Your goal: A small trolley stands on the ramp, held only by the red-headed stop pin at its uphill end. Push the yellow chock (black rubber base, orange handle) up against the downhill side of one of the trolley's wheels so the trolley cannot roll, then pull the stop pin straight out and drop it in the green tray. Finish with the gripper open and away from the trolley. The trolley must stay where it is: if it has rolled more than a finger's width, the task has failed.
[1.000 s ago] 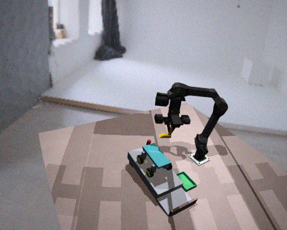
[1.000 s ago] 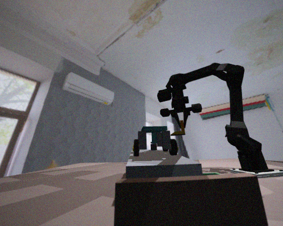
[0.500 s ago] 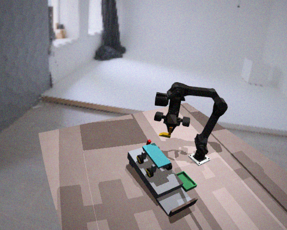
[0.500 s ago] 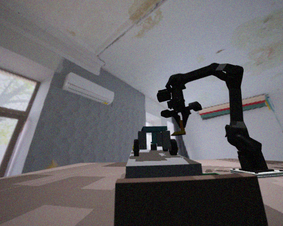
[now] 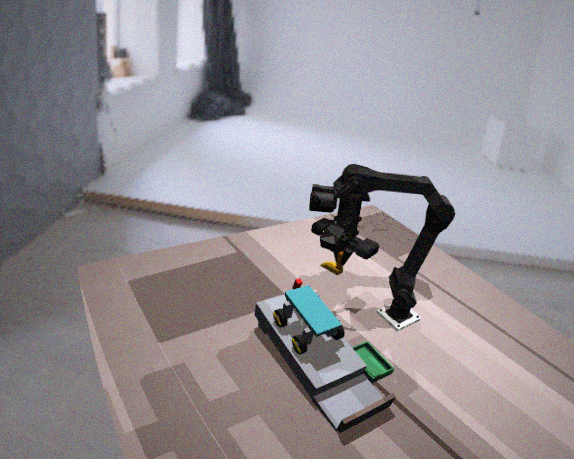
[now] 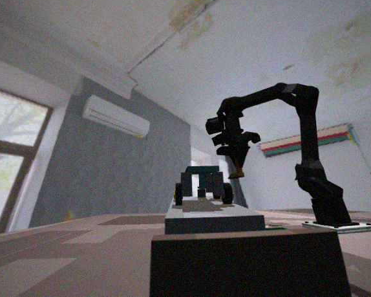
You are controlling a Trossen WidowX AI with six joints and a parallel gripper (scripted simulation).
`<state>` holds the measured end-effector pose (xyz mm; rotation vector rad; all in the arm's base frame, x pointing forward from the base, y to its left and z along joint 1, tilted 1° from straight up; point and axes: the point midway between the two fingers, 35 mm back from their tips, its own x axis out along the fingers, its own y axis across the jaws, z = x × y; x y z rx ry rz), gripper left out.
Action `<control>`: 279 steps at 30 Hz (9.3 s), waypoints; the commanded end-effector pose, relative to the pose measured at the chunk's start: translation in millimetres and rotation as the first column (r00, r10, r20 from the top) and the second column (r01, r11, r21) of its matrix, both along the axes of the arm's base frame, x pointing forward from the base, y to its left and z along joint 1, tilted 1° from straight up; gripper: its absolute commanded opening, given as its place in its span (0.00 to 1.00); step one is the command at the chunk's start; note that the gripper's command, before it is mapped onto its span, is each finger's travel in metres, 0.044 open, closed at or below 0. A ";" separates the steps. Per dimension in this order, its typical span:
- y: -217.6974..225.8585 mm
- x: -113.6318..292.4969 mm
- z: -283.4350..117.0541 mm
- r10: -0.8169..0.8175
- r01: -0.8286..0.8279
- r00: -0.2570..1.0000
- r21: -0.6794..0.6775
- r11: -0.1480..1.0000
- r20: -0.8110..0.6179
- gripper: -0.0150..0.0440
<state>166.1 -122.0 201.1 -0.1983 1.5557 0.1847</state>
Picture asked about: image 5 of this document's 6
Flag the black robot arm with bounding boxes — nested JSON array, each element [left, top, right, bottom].
[[309, 164, 455, 323]]

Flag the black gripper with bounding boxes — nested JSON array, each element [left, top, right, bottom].
[[311, 213, 379, 266]]

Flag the green tray floor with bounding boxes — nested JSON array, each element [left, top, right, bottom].
[[355, 346, 388, 377]]

